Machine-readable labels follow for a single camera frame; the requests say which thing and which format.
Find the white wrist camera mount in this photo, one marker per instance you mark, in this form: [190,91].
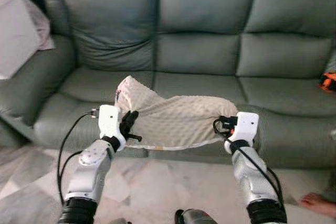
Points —
[109,119]
[247,125]

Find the pale pink cloth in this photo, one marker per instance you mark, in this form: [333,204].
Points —
[42,30]

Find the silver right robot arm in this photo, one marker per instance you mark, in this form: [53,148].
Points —
[249,177]

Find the white box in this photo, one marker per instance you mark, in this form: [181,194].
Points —
[16,35]

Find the dark grey robot leg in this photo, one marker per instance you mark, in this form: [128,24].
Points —
[194,217]

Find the three-seat grey-green leather sofa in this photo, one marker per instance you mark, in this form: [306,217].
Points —
[199,51]

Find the beige dotted pillow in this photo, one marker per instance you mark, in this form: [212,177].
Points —
[178,119]

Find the person's bare foot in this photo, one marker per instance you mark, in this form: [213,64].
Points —
[317,203]

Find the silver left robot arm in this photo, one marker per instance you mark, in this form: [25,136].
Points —
[89,171]

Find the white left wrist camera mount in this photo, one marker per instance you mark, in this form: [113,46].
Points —
[109,119]

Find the orange and black toy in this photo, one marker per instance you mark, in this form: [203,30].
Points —
[328,81]

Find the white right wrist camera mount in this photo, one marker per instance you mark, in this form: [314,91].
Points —
[247,125]

